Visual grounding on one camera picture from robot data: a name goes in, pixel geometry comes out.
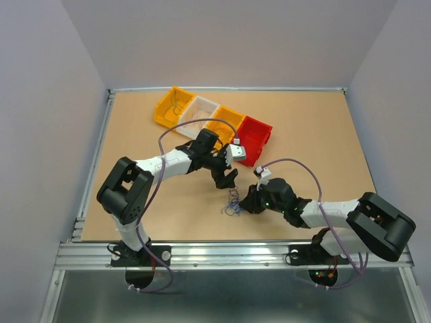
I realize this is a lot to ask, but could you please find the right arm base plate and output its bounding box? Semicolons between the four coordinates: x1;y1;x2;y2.
285;242;351;289

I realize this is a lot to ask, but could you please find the white bin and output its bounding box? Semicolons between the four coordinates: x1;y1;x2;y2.
176;96;220;139

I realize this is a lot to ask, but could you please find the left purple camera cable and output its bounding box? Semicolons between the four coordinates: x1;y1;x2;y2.
127;119;242;293

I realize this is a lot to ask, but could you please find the aluminium table frame rail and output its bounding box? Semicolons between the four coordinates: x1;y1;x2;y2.
41;87;430;322

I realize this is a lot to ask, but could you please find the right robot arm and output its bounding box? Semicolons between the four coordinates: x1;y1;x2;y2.
239;178;416;262

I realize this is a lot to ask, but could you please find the red bin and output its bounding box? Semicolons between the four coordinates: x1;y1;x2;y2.
237;116;273;167

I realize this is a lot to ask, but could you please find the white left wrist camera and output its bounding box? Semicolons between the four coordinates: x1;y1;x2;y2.
225;137;246;166

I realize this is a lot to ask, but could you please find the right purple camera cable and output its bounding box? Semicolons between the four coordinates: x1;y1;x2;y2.
265;158;369;291

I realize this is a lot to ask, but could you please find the near yellow bin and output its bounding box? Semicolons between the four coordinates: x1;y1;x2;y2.
205;106;245;151

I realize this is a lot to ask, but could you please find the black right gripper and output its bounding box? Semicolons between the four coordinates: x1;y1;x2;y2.
238;181;286;214

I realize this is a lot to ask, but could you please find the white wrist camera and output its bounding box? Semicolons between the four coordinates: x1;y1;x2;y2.
253;166;272;190
225;137;246;166

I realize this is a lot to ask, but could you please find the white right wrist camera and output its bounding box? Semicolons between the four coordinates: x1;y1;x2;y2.
253;166;272;190

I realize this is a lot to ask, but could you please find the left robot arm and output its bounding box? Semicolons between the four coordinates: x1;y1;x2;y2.
96;129;246;265

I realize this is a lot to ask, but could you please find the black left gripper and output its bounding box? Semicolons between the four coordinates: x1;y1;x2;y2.
203;144;238;189

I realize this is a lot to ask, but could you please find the yellow bin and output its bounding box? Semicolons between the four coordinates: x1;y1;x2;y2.
205;106;245;151
153;86;196;128

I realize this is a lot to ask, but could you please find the yellow wire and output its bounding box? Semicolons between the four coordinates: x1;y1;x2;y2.
187;109;213;129

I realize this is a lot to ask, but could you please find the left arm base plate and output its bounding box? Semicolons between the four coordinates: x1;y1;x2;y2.
106;242;166;293

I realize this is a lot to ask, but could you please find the far yellow bin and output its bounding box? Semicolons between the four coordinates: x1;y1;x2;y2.
153;86;196;128

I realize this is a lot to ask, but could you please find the purple camera cable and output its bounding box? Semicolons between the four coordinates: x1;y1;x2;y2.
127;119;242;293
265;158;369;291

